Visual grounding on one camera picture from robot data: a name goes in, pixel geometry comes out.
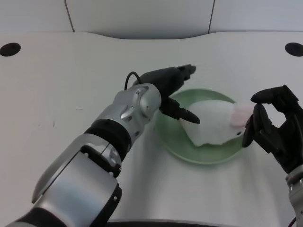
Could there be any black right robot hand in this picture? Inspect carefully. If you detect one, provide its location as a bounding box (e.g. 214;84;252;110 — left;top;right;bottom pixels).
241;85;303;175

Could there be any black table cable grommet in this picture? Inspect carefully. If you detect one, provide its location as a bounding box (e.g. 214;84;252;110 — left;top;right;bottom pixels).
0;42;21;57
285;42;303;57

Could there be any white plush rabbit doll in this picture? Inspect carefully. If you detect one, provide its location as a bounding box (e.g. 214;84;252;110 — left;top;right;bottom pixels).
178;101;255;147

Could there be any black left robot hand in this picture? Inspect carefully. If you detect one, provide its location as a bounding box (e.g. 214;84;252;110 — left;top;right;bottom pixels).
138;63;201;125

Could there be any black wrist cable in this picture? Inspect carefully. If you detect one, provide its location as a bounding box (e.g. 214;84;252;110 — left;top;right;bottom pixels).
125;71;141;89

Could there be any green round plate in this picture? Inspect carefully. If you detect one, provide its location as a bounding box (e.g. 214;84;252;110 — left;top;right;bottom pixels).
155;88;244;167

